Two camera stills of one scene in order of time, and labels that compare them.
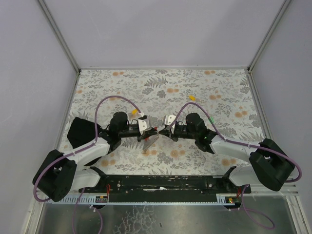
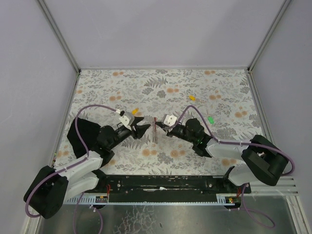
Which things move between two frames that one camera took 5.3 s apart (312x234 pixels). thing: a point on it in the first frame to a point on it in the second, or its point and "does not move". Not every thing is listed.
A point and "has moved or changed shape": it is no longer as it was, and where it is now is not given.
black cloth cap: [82, 132] does not move
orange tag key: [134, 111] does not move
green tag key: [212, 120] does not move
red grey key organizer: [148, 142] has moved or changed shape
